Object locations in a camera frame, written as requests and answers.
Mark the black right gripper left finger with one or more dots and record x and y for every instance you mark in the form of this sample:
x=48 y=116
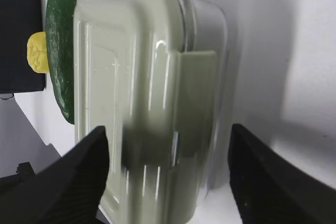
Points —
x=67 y=191

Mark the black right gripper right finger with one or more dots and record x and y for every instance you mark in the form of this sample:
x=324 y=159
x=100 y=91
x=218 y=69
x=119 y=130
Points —
x=268 y=189

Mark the yellow toy lemon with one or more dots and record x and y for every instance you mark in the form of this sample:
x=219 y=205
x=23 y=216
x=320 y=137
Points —
x=37 y=52

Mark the green lidded glass container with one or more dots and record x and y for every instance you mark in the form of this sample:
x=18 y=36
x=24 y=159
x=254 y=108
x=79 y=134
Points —
x=148 y=71

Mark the green toy cucumber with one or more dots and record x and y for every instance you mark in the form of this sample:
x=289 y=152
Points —
x=59 y=41

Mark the dark navy fabric bag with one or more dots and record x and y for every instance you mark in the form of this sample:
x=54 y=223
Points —
x=19 y=20

